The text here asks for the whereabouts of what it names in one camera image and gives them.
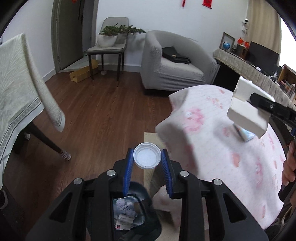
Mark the red white SanDisk box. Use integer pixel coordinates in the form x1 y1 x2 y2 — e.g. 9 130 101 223
227 76 275 138

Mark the white plastic lid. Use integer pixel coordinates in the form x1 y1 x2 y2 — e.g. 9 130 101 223
133 142 161 169

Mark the black trash bin bag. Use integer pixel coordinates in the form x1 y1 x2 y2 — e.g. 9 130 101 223
86 181 163 241

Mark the person's right hand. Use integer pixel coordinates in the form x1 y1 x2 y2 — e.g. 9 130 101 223
281 141 295 186

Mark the beige fringed desk cloth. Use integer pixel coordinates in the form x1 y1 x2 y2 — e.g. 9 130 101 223
213 49 295 110

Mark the black computer monitor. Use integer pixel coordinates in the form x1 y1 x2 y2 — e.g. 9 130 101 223
245 42 279 75

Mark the beige floor mat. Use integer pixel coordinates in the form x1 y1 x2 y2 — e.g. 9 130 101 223
141 132 182 240

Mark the small blue globe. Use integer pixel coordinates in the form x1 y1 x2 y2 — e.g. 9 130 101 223
222 41 231 52

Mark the pink patterned tablecloth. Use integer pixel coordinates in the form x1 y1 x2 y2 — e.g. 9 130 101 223
156 85 285 228

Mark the beige curtain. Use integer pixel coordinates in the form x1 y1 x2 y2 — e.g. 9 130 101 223
245 0 281 54

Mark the black bag on armchair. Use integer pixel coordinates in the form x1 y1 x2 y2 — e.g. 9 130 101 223
162 46 191 64

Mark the grey armchair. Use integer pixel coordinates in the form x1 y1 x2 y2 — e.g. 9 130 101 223
140 30 218 91

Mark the red couplet scroll right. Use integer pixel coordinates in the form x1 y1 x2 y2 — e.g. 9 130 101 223
202 0 212 9

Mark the grey green tablecloth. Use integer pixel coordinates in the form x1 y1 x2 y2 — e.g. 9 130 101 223
1 33 66 174

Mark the cardboard box on floor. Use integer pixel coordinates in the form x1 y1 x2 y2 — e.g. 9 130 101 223
69 59 98 83

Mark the grey dining chair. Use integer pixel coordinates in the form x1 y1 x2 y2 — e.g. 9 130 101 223
86 16 129 84

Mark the white potted green plant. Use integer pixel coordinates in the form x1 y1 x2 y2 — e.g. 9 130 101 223
97 24 146 48

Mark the dark grey door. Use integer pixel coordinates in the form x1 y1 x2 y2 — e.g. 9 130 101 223
51 0 100 73

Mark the picture frame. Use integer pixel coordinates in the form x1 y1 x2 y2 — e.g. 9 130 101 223
219 32 235 53

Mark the white security camera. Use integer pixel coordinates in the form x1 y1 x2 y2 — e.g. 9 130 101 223
242 19 249 34

